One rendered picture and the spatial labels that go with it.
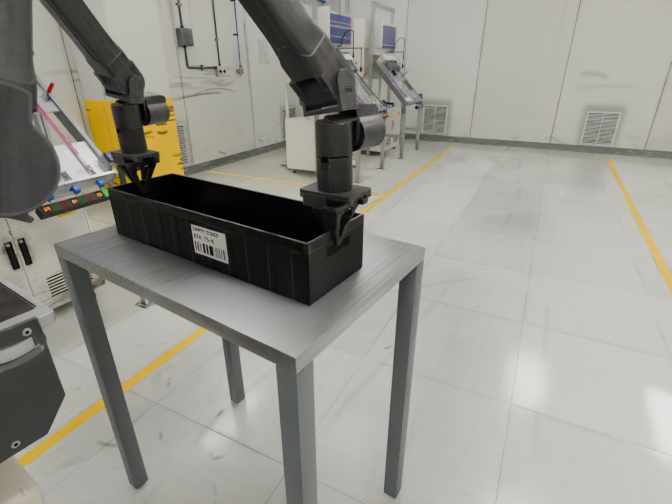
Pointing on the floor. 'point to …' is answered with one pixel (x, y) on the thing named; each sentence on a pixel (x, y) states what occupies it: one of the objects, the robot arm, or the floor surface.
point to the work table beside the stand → (251, 335)
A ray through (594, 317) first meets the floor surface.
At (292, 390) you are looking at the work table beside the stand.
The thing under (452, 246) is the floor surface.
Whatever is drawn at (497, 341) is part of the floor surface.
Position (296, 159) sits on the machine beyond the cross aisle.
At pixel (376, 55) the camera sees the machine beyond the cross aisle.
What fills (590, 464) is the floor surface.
